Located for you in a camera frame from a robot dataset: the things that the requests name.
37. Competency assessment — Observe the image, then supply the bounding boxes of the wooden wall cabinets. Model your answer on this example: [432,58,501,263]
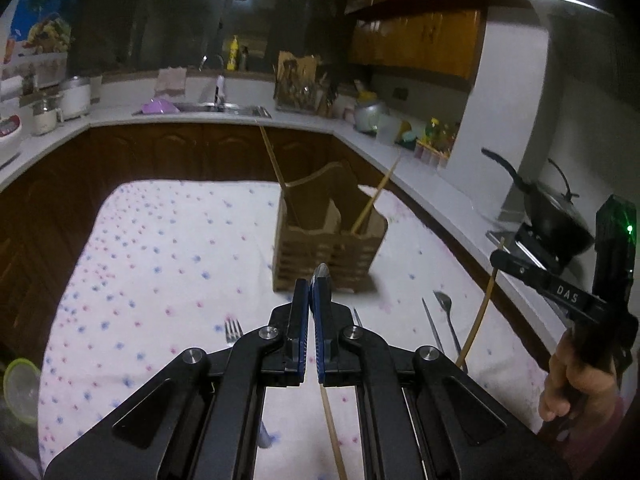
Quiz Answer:
[345,0,601,81]

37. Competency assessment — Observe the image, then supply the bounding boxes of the pink dish cloth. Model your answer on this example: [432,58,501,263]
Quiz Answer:
[154,66,187,97]

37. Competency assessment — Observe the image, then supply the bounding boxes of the paper towel roll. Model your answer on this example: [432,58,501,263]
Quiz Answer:
[0,76,23,103]

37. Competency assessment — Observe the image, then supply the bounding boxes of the person's right forearm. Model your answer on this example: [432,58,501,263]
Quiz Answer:
[542,410,631,466]

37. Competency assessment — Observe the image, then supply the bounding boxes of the wooden base cabinets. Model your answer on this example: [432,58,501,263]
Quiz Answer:
[0,122,551,371]

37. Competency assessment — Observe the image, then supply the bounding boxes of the gas stove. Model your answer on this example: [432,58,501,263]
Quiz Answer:
[486,224,576,273]

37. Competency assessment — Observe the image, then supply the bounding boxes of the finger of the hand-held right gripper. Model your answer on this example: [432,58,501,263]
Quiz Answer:
[489,249,608,321]

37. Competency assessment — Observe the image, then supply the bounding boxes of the wooden utensil holder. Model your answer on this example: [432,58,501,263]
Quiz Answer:
[272,161,388,295]

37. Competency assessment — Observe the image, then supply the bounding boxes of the wooden knife rack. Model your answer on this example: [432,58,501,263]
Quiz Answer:
[274,51,331,115]

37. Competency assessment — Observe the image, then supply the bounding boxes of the small white electric pot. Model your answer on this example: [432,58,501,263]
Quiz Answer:
[31,94,63,136]

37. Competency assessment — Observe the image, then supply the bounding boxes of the steel kitchen sink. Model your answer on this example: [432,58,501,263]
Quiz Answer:
[132,101,272,120]

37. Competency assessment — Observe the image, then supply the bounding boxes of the wooden chopstick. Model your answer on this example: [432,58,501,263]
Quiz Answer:
[319,384,348,480]
[258,124,302,228]
[456,236,506,368]

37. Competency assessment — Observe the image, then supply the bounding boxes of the white rice cooker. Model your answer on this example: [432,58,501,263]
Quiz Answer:
[0,115,23,148]

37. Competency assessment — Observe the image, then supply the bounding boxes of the pink spice box set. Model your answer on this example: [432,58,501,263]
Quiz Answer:
[414,140,451,168]

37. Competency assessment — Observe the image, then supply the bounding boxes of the cooking oil bottle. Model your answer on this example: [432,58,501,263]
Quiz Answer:
[425,117,458,153]

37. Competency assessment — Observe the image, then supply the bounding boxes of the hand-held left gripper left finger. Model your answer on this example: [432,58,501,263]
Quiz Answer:
[44,279,313,480]

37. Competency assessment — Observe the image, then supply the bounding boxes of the silver kettle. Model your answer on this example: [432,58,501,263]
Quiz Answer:
[354,99,390,135]

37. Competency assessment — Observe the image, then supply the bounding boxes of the purple plastic colander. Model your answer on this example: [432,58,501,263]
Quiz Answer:
[141,99,180,115]

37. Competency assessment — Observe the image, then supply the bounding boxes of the translucent plastic container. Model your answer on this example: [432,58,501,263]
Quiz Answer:
[375,112,403,147]

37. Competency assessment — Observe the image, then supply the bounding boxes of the white steel pot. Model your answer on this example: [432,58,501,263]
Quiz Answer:
[59,76,93,121]

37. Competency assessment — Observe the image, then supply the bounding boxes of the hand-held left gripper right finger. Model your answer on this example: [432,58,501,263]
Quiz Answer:
[310,274,572,480]

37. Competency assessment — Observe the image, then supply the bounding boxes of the fruit wall poster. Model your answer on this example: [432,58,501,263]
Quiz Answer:
[2,0,91,91]

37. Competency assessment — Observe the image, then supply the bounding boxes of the dark kitchen window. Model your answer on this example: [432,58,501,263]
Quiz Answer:
[67,0,353,73]

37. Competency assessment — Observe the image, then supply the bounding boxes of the black wok with lid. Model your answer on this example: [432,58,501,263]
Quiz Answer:
[481,147,596,256]

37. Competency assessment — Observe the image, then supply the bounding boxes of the person's right hand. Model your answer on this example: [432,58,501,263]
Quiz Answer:
[539,330,626,423]

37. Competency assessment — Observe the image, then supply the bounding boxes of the green rimmed lid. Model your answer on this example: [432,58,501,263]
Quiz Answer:
[2,357,42,428]

